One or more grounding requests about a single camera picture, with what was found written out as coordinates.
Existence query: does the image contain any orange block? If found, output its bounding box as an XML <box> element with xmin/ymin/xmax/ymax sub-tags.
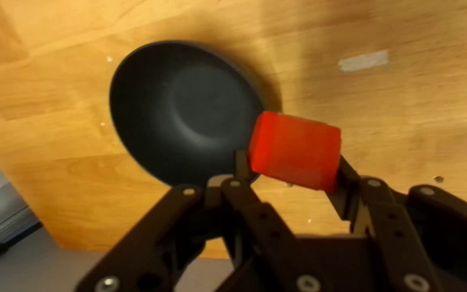
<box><xmin>247</xmin><ymin>110</ymin><xmax>344</xmax><ymax>193</ymax></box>

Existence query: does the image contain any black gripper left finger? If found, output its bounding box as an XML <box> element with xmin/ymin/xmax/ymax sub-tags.
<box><xmin>74</xmin><ymin>149</ymin><xmax>296</xmax><ymax>292</ymax></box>

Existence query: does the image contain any small white tape strip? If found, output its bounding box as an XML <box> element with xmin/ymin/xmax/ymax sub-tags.
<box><xmin>336</xmin><ymin>48</ymin><xmax>391</xmax><ymax>74</ymax></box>

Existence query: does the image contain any black bowl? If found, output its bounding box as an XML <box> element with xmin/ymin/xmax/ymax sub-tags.
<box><xmin>108</xmin><ymin>39</ymin><xmax>271</xmax><ymax>188</ymax></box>

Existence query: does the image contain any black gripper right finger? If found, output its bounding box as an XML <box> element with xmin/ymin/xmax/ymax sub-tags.
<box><xmin>326</xmin><ymin>156</ymin><xmax>467</xmax><ymax>292</ymax></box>

